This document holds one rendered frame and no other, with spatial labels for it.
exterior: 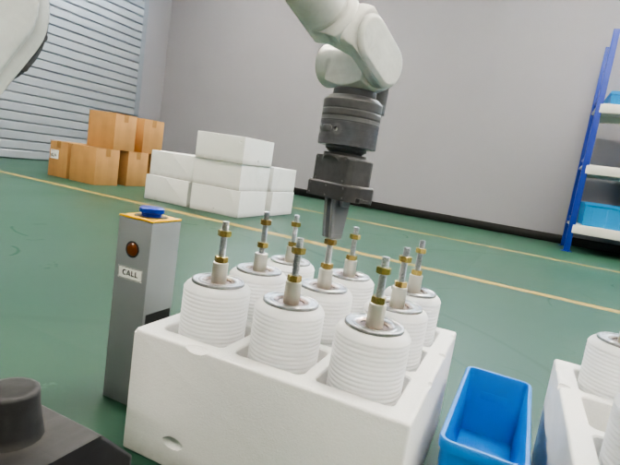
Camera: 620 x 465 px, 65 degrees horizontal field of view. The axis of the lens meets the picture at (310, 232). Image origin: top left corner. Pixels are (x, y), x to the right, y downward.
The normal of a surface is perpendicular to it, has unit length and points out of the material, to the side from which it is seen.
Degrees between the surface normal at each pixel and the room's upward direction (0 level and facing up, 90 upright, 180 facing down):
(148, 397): 90
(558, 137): 90
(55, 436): 0
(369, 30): 90
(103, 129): 90
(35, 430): 81
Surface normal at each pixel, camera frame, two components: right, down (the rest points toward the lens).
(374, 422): -0.40, 0.07
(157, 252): 0.90, 0.19
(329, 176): -0.79, -0.04
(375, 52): 0.71, 0.21
